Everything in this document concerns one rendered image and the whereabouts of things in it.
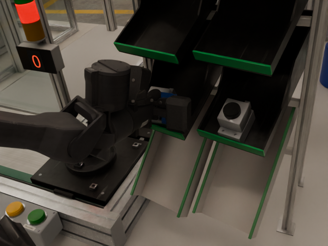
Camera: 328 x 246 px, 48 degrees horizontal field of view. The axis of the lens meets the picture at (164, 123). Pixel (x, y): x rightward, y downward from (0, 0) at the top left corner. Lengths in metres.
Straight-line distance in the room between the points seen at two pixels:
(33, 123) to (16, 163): 0.72
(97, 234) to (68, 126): 0.45
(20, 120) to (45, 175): 0.55
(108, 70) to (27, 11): 0.54
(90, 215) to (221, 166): 0.33
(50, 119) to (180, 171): 0.39
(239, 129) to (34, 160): 0.73
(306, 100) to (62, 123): 0.44
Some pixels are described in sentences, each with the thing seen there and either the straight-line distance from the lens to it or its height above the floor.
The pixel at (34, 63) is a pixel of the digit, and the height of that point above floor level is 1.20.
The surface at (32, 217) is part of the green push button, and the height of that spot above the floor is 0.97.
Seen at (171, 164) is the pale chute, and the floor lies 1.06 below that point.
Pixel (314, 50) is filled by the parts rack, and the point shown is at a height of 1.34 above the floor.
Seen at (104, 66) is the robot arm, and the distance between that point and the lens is 0.54.
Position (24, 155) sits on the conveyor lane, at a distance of 1.23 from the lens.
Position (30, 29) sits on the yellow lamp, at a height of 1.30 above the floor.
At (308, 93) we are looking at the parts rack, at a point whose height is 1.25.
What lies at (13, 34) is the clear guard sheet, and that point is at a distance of 1.19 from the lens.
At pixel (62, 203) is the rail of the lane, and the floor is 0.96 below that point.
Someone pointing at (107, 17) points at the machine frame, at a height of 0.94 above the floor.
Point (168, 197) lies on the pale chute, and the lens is 0.84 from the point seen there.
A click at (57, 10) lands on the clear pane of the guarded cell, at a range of 2.27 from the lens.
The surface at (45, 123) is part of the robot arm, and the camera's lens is 0.51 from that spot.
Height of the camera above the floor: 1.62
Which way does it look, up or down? 36 degrees down
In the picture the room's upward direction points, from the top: 7 degrees counter-clockwise
